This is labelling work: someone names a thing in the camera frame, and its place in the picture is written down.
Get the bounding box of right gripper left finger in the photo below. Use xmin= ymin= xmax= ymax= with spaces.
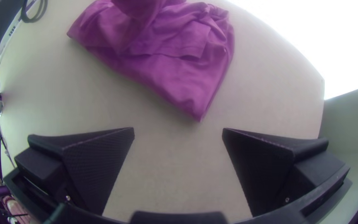
xmin=14 ymin=127 xmax=135 ymax=216

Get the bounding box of dark red t-shirt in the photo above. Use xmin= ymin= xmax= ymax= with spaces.
xmin=66 ymin=0 xmax=236 ymax=123

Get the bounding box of black cable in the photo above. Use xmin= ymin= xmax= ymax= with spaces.
xmin=20 ymin=0 xmax=49 ymax=24

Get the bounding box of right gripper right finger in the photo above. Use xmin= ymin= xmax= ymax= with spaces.
xmin=221 ymin=127 xmax=351 ymax=218

